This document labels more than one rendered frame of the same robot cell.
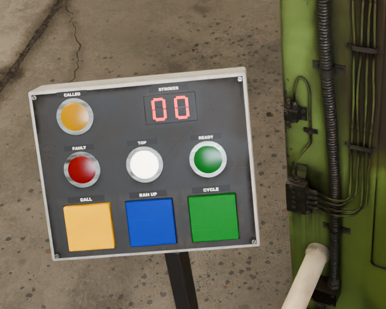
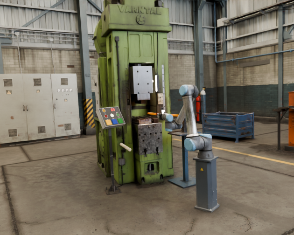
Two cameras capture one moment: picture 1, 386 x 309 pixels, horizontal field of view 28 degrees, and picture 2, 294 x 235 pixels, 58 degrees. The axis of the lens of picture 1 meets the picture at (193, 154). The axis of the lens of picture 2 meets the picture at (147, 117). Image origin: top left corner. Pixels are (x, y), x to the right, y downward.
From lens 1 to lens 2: 316 cm
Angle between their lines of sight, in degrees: 58
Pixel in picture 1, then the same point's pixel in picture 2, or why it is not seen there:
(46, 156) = (101, 114)
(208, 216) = (120, 120)
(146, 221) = (114, 120)
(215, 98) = (116, 108)
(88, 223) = (108, 121)
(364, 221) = (126, 135)
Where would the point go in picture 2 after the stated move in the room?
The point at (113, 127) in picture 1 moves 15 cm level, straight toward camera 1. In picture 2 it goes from (108, 111) to (116, 111)
